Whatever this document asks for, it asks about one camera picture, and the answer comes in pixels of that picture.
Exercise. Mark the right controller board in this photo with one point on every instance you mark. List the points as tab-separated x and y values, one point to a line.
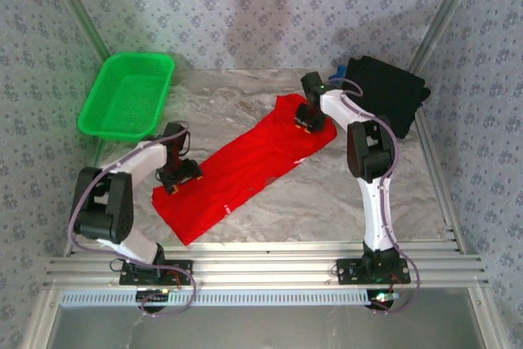
382	298

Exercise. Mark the red t-shirt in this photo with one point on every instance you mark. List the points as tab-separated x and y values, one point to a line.
245	153

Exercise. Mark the blue folded t-shirt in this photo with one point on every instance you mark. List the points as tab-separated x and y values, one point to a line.
339	71

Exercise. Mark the aluminium rail frame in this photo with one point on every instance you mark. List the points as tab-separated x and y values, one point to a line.
265	267

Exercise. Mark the aluminium frame leg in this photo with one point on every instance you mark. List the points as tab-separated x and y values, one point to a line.
38	320
488	320

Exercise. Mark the black folded t-shirt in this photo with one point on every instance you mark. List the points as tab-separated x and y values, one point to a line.
388	87

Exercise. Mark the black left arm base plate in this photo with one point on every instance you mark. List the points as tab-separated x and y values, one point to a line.
163	281

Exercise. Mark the aluminium corner post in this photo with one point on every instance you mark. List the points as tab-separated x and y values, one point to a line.
450	5
76	5

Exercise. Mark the green plastic basket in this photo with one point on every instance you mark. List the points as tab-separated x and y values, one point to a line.
122	95

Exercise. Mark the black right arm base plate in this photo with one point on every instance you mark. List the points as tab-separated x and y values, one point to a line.
347	273

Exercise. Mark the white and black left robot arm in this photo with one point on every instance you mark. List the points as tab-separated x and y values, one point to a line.
118	202

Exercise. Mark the left controller board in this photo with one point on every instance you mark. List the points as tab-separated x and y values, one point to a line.
153	295

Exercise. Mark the controller board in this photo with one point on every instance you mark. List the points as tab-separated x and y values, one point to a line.
153	295
382	298

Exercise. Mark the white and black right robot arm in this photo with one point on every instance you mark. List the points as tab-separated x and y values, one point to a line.
367	153

